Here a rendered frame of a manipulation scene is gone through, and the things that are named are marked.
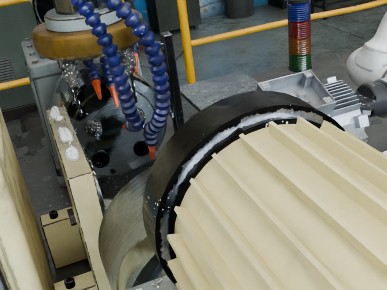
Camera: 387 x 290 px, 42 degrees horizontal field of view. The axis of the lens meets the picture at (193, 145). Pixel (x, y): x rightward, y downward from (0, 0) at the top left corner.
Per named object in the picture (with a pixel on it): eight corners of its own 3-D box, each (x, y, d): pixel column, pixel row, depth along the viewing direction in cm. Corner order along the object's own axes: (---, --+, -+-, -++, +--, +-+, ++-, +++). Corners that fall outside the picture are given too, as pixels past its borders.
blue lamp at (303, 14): (295, 23, 127) (294, 5, 124) (283, 19, 132) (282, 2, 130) (315, 18, 128) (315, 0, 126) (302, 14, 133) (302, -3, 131)
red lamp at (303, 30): (295, 40, 129) (295, 23, 127) (283, 35, 134) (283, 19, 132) (315, 35, 130) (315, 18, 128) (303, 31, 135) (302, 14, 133)
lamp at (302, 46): (296, 57, 131) (295, 40, 129) (284, 52, 136) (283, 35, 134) (315, 52, 132) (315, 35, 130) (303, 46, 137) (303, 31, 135)
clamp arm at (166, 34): (177, 148, 111) (160, 36, 99) (173, 142, 114) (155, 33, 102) (192, 144, 112) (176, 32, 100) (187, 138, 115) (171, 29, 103)
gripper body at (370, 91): (369, 76, 113) (334, 81, 110) (395, 88, 106) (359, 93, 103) (364, 107, 116) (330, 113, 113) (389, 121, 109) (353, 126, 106)
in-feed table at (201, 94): (211, 151, 148) (207, 115, 143) (180, 119, 171) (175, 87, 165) (281, 130, 155) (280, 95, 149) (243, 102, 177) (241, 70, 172)
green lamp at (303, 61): (296, 73, 133) (296, 57, 131) (284, 67, 138) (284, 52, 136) (315, 68, 134) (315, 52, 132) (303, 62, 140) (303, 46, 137)
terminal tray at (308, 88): (276, 144, 98) (281, 118, 92) (252, 107, 104) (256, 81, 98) (329, 128, 100) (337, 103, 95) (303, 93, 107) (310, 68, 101)
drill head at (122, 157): (80, 207, 109) (51, 103, 98) (56, 135, 144) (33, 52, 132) (186, 175, 116) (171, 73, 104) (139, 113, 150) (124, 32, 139)
